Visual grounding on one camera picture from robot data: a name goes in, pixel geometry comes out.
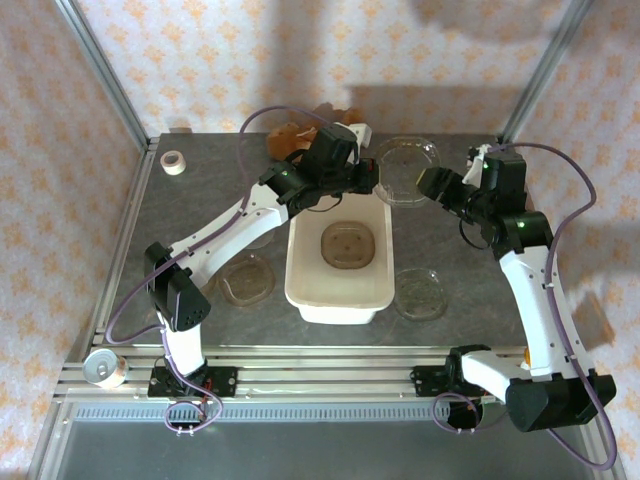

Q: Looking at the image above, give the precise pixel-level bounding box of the aluminium front rail frame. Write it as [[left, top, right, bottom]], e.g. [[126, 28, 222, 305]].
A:
[[53, 343, 600, 402]]

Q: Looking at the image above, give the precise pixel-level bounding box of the clear round plate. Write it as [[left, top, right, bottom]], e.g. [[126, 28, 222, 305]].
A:
[[393, 268, 450, 322]]

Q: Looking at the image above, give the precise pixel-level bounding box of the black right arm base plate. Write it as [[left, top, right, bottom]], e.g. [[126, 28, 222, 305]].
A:
[[412, 364, 507, 400]]

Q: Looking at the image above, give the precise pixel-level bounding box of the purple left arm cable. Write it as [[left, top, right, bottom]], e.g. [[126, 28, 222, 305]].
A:
[[103, 103, 351, 436]]

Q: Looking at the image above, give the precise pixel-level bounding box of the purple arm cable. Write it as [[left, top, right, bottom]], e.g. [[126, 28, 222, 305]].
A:
[[103, 103, 351, 436], [431, 142, 617, 471]]

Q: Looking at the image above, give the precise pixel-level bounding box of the clear brown-rimmed square plate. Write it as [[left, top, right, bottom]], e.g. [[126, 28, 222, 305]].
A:
[[216, 252, 277, 307]]

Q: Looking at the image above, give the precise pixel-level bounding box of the brown teddy bear plush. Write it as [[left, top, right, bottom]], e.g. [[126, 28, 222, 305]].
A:
[[264, 102, 369, 164]]

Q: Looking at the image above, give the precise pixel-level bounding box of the aluminium left rear post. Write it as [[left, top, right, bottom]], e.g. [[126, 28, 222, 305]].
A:
[[53, 0, 151, 151]]

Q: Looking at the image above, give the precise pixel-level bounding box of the silver round spool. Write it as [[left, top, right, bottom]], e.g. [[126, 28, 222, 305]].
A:
[[81, 348, 131, 390]]

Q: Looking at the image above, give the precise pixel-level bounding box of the aluminium left side rail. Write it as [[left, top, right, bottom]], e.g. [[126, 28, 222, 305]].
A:
[[59, 137, 162, 374]]

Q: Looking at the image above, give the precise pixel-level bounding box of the white tape roll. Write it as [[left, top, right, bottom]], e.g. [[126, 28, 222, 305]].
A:
[[158, 148, 188, 177]]

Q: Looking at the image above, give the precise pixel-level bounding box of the small brown-tinted square plate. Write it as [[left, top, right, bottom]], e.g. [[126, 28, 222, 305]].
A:
[[319, 219, 377, 270]]

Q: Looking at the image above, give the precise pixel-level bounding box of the white plastic bin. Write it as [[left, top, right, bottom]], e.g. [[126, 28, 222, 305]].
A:
[[283, 197, 395, 326]]

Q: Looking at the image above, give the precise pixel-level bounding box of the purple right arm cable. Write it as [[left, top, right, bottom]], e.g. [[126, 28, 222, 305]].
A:
[[431, 142, 617, 471]]

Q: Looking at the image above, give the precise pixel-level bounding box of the aluminium post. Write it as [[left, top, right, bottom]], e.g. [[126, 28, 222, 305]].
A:
[[53, 0, 151, 151], [498, 0, 597, 144]]

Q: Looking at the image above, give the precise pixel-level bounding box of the aluminium right rear post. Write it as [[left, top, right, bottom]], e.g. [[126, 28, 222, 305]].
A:
[[498, 0, 597, 144]]

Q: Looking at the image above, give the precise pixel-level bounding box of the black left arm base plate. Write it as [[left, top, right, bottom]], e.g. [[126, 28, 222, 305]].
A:
[[148, 366, 239, 400]]

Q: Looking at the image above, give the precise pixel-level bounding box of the grey vented metal panel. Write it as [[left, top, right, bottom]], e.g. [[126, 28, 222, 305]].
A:
[[27, 399, 629, 480]]

